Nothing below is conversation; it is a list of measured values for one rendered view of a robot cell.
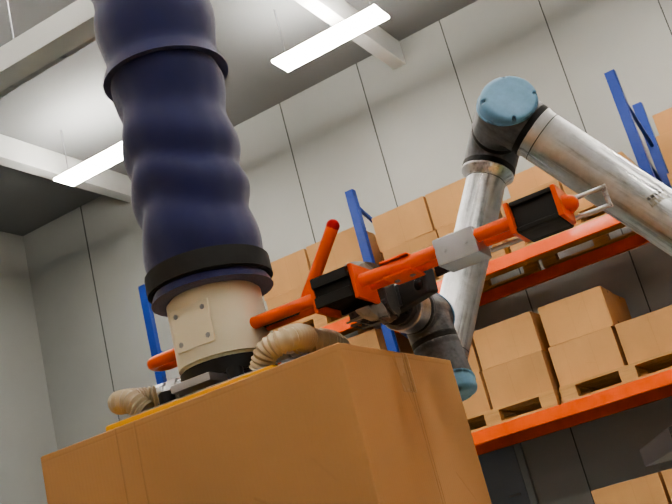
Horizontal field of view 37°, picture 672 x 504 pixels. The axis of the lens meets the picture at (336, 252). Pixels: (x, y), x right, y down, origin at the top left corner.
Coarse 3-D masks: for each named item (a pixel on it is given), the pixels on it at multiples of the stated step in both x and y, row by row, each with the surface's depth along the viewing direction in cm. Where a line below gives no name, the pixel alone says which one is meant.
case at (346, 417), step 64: (256, 384) 150; (320, 384) 144; (384, 384) 152; (448, 384) 173; (64, 448) 167; (128, 448) 160; (192, 448) 154; (256, 448) 148; (320, 448) 143; (384, 448) 144; (448, 448) 163
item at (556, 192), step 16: (544, 192) 150; (560, 192) 151; (512, 208) 153; (528, 208) 152; (544, 208) 151; (560, 208) 148; (512, 224) 151; (528, 224) 151; (544, 224) 150; (560, 224) 152; (528, 240) 156
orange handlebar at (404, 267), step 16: (576, 208) 152; (496, 224) 154; (480, 240) 155; (496, 240) 158; (400, 256) 160; (416, 256) 159; (432, 256) 158; (368, 272) 163; (384, 272) 161; (400, 272) 160; (416, 272) 162; (288, 304) 169; (304, 304) 167; (256, 320) 171; (272, 320) 170; (288, 320) 173; (160, 368) 183
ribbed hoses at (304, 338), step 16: (272, 336) 159; (288, 336) 159; (304, 336) 161; (320, 336) 169; (336, 336) 171; (256, 352) 160; (272, 352) 159; (304, 352) 168; (256, 368) 160; (112, 400) 172; (128, 400) 170; (144, 400) 170
